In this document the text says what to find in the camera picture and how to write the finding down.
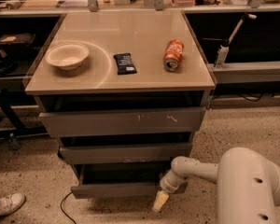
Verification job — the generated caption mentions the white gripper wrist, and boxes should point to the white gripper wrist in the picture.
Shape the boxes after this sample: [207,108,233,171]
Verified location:
[152,170,188,212]

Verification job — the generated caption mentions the grey bottom drawer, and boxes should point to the grey bottom drawer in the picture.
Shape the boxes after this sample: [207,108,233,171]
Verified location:
[71,161,170,199]

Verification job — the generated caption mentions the grey drawer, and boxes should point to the grey drawer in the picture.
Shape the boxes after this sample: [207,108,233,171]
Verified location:
[39,107,205,137]
[60,142,192,164]
[71,161,170,199]

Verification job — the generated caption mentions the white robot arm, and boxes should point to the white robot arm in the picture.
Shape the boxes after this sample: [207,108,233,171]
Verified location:
[152,147,280,224]

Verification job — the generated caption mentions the grey middle drawer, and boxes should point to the grey middle drawer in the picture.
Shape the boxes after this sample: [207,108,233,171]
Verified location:
[60,142,192,164]

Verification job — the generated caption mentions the grey top drawer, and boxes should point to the grey top drawer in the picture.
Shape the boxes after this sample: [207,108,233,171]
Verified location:
[39,107,205,137]

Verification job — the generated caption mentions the grey drawer cabinet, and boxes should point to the grey drawer cabinet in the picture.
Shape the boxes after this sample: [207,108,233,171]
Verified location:
[24,9,217,173]

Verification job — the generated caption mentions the dark blue snack bar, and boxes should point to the dark blue snack bar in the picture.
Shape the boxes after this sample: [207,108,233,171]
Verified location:
[113,53,137,75]

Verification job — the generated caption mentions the orange soda can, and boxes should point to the orange soda can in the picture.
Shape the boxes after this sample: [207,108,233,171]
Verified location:
[163,39,184,72]

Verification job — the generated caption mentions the white sneaker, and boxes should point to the white sneaker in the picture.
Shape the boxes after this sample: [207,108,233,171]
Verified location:
[0,193,26,217]

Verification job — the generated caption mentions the white paper bowl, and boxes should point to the white paper bowl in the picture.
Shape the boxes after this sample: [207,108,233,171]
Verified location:
[45,43,90,71]

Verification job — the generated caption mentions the black chair left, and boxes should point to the black chair left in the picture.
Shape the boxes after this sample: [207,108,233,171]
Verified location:
[0,32,36,151]

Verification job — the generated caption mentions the black floor cable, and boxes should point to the black floor cable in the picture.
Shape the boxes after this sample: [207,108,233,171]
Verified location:
[60,191,78,224]

